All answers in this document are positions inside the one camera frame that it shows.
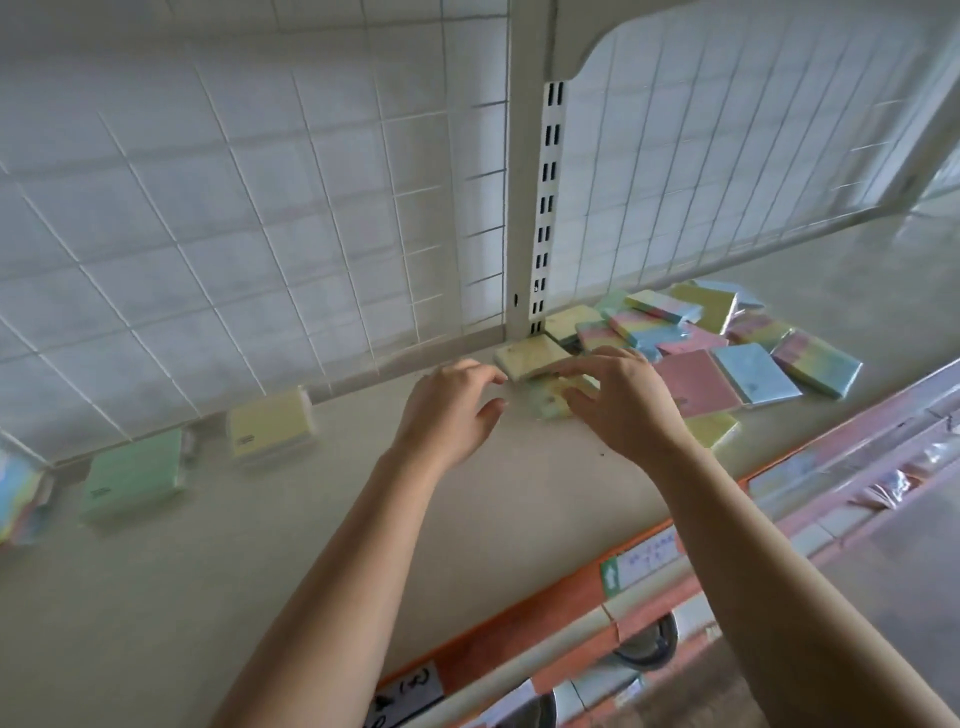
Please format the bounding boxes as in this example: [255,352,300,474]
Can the person's left hand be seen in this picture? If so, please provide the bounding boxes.
[390,358,510,470]

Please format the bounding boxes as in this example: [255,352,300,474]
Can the person's right hand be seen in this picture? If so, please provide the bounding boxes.
[558,346,695,466]

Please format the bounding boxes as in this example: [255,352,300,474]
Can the yellow green sticky note pad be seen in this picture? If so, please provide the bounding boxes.
[529,373,603,423]

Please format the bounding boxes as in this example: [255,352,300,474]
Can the person's right forearm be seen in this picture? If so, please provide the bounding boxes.
[646,441,960,728]

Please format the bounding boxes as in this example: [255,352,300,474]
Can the person's left forearm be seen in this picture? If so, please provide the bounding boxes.
[208,444,453,728]

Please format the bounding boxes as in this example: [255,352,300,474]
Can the pale yellow speckled note pad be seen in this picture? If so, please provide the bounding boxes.
[493,334,574,382]

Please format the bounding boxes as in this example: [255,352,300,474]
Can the white label with green arrow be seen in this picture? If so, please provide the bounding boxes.
[598,525,681,600]

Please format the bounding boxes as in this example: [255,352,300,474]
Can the pile of pastel note pads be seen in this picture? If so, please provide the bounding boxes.
[543,279,865,453]

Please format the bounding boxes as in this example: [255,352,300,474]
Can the wrapped yellow note pad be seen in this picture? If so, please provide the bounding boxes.
[226,387,315,468]

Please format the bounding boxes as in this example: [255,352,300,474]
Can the orange shelf edge strip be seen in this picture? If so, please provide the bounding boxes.
[369,367,960,728]

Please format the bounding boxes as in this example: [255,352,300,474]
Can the black round item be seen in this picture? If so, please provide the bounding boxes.
[613,609,681,670]
[517,679,559,728]

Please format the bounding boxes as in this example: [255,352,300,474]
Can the white slotted shelf upright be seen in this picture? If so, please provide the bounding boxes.
[504,0,573,340]

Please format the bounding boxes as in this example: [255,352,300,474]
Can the white handwritten shelf label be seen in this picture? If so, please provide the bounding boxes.
[372,660,445,728]

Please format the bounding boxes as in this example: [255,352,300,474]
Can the clear plastic bag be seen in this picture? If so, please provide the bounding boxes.
[862,427,960,513]

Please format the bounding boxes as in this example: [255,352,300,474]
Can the wrapped green note pad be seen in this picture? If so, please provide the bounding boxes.
[78,427,189,526]

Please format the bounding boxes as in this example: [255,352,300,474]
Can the wrapped rainbow note pad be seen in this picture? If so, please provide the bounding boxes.
[0,448,55,549]

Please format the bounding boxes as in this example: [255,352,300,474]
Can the white wire grid panel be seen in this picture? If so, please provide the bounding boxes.
[558,0,960,304]
[0,0,513,468]

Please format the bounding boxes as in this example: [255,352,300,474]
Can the clear plastic price rail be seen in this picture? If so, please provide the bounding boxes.
[747,372,960,519]

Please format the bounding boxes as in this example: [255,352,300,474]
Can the white shelf bracket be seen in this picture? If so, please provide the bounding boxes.
[552,0,751,85]
[840,0,960,226]

